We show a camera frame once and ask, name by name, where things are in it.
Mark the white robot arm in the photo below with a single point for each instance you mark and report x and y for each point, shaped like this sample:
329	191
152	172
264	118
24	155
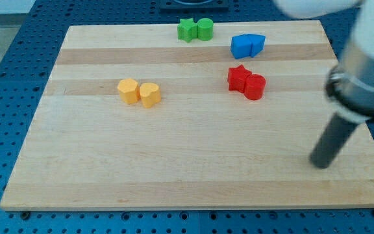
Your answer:
350	85

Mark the blue cube block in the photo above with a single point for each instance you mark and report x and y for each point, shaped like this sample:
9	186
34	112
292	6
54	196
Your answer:
241	46

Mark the blue triangle block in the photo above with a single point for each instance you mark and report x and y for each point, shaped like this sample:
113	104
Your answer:
257	43

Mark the wooden board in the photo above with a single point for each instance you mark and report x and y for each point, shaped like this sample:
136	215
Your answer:
202	146

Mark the yellow heart block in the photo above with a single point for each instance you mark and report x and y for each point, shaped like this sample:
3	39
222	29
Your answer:
150	94

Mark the yellow hexagon block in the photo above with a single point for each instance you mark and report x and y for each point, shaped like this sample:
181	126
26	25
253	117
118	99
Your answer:
129	91

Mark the red star block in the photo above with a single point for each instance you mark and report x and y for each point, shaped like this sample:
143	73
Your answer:
237	77

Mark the red cylinder block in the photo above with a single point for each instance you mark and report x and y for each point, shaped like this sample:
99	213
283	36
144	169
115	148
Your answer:
254	87

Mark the green star block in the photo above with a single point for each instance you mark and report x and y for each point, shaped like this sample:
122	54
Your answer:
187	30

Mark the green cylinder block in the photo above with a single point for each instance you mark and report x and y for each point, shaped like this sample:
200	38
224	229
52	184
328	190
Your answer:
205	29

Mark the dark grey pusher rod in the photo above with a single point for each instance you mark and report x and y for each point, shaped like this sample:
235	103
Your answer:
332	140

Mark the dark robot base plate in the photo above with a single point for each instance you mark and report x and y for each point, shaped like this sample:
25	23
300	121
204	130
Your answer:
167	5

